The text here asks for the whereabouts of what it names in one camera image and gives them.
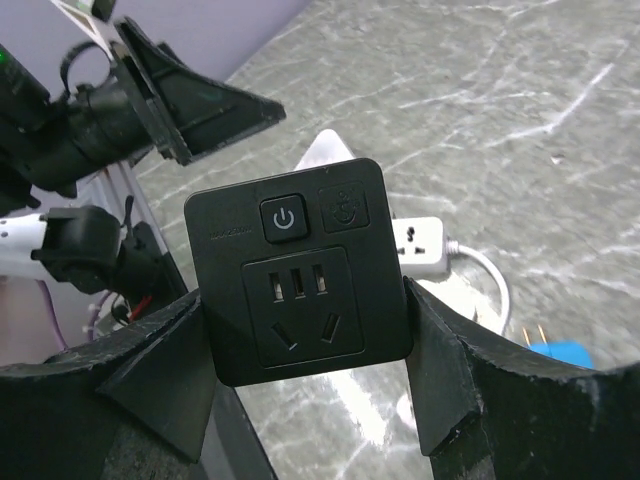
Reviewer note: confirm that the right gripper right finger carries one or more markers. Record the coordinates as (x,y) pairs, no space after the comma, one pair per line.
(488,408)

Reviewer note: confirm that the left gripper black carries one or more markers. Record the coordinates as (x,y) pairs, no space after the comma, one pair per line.
(151,98)

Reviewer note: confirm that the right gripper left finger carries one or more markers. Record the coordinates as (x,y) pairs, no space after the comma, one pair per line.
(141,403)

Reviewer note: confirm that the black socket adapter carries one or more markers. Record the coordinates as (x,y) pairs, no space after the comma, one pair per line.
(240,233)

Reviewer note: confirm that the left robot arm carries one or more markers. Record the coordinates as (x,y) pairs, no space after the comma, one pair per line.
(84,246)

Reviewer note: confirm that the blue plug adapter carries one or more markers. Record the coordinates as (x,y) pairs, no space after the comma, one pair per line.
(570,352)

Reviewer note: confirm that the small white power strip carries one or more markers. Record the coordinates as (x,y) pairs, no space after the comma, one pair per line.
(422,247)

